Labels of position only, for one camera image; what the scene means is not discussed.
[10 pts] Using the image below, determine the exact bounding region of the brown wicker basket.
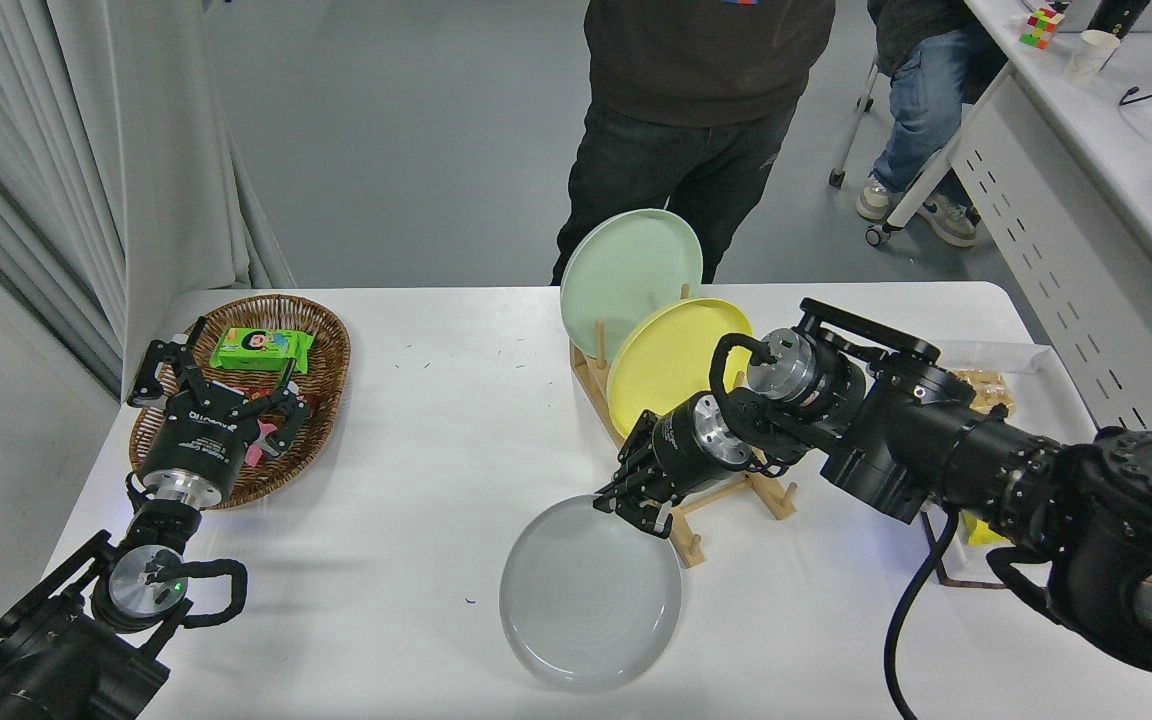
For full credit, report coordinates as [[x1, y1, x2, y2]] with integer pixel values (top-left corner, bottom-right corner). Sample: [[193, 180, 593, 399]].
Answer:
[[129, 293, 352, 511]]

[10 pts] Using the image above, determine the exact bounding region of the white chair frame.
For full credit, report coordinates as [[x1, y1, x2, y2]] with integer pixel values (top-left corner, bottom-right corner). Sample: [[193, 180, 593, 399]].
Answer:
[[829, 58, 882, 191]]

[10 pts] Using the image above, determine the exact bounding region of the long black hanging cable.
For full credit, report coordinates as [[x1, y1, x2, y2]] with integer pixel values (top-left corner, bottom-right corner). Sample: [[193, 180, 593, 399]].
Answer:
[[883, 505, 962, 720]]

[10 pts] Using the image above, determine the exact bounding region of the pale green plate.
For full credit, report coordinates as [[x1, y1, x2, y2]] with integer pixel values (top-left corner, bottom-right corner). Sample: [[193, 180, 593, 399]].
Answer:
[[560, 208, 704, 363]]

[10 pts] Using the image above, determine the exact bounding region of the pink snack wrapper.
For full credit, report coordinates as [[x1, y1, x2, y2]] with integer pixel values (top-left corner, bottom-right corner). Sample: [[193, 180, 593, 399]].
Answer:
[[244, 418, 282, 469]]

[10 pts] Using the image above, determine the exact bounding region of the yellow plate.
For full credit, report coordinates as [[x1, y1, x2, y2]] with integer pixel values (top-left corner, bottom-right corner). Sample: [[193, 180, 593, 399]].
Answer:
[[606, 297, 755, 438]]

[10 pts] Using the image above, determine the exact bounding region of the grey curtain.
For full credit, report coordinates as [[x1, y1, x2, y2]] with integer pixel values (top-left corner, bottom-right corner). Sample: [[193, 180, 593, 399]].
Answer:
[[0, 0, 297, 396]]

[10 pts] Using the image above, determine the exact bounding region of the grey plate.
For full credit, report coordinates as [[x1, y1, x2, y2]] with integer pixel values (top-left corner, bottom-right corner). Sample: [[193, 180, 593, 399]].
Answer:
[[498, 494, 684, 694]]

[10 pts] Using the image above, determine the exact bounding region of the standing person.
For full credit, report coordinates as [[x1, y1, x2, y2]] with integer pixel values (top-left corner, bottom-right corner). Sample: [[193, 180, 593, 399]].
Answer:
[[551, 0, 837, 286]]

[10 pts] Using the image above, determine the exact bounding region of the colourful puzzle cube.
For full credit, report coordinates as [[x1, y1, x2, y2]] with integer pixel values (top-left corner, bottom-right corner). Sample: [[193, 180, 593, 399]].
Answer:
[[1019, 8, 1067, 49]]

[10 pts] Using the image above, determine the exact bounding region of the seated person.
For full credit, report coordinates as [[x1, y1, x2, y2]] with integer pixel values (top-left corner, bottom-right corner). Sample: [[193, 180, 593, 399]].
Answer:
[[856, 0, 1012, 249]]

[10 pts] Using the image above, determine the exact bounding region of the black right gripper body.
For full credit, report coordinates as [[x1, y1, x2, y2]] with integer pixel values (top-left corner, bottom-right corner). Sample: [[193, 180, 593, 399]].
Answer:
[[641, 400, 727, 493]]

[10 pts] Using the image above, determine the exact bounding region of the wooden plate rack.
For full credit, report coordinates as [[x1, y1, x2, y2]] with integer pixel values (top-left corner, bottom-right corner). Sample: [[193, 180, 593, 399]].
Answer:
[[570, 285, 799, 569]]

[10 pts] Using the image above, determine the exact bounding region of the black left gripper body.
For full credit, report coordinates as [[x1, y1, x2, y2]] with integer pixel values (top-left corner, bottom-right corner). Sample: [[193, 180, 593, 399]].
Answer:
[[139, 383, 269, 495]]

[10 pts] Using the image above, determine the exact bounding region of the white paper cup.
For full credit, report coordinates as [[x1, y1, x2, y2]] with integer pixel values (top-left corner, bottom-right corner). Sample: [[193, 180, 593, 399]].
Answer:
[[1064, 29, 1122, 83]]

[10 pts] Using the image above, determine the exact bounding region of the clear pack of biscuits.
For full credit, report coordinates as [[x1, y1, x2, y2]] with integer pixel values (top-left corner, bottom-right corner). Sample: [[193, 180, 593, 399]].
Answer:
[[946, 368, 1019, 416]]

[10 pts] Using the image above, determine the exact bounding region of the green snack pack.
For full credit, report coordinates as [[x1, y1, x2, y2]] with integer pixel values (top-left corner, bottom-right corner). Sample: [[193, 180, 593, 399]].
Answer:
[[210, 325, 316, 376]]

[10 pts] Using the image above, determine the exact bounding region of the white desk with perforated panel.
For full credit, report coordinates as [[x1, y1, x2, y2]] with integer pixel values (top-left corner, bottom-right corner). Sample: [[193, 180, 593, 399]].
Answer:
[[866, 0, 1152, 441]]

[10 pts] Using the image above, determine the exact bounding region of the white rectangular tray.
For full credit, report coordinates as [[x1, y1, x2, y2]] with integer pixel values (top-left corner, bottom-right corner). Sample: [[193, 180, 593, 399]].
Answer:
[[921, 340, 1117, 591]]

